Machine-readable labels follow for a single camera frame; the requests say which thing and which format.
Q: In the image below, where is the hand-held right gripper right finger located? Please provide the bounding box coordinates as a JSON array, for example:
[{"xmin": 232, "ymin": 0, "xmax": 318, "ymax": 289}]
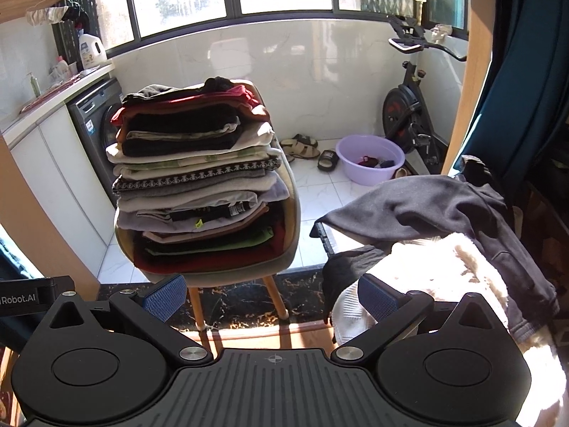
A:
[{"xmin": 331, "ymin": 273, "xmax": 499, "ymax": 361}]

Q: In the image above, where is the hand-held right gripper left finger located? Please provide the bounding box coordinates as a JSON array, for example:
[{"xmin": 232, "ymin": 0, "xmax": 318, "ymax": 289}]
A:
[{"xmin": 44, "ymin": 273, "xmax": 214, "ymax": 363}]

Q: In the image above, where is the stack of folded clothes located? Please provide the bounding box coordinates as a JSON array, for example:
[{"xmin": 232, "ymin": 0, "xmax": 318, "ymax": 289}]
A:
[{"xmin": 106, "ymin": 78, "xmax": 292, "ymax": 276}]

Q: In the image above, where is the white ribbed garment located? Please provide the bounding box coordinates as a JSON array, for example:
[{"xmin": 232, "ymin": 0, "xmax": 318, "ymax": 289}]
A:
[{"xmin": 331, "ymin": 281, "xmax": 387, "ymax": 347}]

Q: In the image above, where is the white fluffy jacket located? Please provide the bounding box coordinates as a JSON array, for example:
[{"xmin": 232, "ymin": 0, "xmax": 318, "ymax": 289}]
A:
[{"xmin": 387, "ymin": 231, "xmax": 567, "ymax": 427}]

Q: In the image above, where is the large dark grey garment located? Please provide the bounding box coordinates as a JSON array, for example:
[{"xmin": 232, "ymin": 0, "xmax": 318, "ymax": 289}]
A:
[{"xmin": 317, "ymin": 155, "xmax": 560, "ymax": 345}]

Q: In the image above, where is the grey chair with wooden legs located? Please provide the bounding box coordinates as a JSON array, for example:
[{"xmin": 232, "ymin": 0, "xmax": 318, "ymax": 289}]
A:
[{"xmin": 115, "ymin": 78, "xmax": 303, "ymax": 334}]

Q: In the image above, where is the white counter cabinet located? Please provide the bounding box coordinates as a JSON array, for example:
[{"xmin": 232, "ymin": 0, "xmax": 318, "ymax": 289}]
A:
[{"xmin": 0, "ymin": 62, "xmax": 118, "ymax": 286}]

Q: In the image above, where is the red and dark laundry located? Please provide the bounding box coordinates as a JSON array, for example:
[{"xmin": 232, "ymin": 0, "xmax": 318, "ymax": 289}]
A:
[{"xmin": 356, "ymin": 155, "xmax": 396, "ymax": 170}]

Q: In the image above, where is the black slipper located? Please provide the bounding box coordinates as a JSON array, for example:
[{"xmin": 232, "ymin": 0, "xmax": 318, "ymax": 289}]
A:
[{"xmin": 317, "ymin": 149, "xmax": 341, "ymax": 172}]

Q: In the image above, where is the purple plastic basin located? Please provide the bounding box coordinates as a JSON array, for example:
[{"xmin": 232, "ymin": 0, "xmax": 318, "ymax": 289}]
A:
[{"xmin": 335, "ymin": 135, "xmax": 406, "ymax": 186}]

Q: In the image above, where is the grey washing machine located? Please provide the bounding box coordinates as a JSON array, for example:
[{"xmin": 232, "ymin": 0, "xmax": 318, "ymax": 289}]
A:
[{"xmin": 67, "ymin": 78, "xmax": 126, "ymax": 208}]

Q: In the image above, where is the black exercise bike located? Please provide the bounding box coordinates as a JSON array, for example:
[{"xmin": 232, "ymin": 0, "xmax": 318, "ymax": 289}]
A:
[{"xmin": 382, "ymin": 14, "xmax": 467, "ymax": 174}]

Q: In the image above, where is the white detergent bottle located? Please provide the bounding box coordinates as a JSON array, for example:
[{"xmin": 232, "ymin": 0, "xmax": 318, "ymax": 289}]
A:
[{"xmin": 79, "ymin": 31, "xmax": 108, "ymax": 71}]

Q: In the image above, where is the teal curtain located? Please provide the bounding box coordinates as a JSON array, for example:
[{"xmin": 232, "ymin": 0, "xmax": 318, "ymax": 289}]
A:
[{"xmin": 460, "ymin": 0, "xmax": 569, "ymax": 214}]

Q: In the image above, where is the beige cloth on hanger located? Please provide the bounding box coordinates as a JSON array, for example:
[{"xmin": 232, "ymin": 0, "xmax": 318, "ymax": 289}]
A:
[{"xmin": 24, "ymin": 4, "xmax": 68, "ymax": 26}]

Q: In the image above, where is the wooden door frame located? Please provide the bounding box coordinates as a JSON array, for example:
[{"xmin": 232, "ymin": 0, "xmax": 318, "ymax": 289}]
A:
[{"xmin": 440, "ymin": 0, "xmax": 495, "ymax": 175}]

